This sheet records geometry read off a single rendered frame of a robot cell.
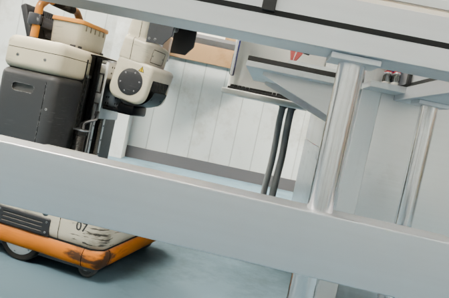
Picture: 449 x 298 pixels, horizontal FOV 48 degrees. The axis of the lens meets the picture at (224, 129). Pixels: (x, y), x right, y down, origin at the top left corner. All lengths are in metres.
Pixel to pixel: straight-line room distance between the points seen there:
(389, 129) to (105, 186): 1.07
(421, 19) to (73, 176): 0.69
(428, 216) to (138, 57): 1.19
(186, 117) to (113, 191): 4.27
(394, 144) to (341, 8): 0.91
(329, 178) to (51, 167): 0.53
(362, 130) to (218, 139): 3.57
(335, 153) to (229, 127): 4.29
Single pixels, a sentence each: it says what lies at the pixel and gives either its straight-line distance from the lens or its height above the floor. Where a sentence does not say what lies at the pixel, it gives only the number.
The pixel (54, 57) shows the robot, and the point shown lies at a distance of 1.97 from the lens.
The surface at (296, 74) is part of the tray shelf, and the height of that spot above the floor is 0.86.
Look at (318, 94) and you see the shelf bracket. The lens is 1.83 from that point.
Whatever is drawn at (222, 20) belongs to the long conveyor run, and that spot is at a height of 0.85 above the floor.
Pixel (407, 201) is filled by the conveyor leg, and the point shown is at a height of 0.55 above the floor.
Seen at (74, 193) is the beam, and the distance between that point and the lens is 1.01.
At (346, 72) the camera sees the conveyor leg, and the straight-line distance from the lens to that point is 0.96.
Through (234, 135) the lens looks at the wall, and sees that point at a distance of 5.22.
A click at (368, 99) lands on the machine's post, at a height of 0.83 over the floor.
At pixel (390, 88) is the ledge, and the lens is 1.63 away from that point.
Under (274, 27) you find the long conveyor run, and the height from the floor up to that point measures 0.86.
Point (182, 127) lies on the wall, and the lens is 5.23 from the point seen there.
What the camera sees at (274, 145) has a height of 0.55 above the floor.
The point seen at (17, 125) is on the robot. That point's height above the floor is 0.48.
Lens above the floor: 0.70
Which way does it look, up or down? 2 degrees down
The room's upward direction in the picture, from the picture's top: 12 degrees clockwise
